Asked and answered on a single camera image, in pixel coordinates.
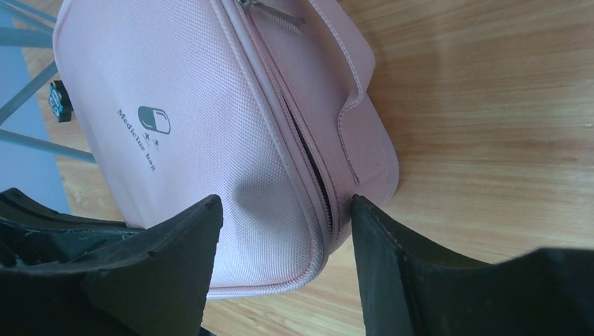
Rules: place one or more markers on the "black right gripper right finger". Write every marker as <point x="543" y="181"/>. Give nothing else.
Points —
<point x="411" y="285"/>

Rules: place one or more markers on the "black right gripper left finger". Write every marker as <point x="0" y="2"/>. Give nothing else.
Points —
<point x="153" y="283"/>

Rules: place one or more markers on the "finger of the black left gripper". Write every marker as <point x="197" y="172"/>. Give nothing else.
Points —
<point x="33" y="234"/>

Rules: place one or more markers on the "pink medicine kit case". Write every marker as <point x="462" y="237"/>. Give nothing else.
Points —
<point x="263" y="103"/>

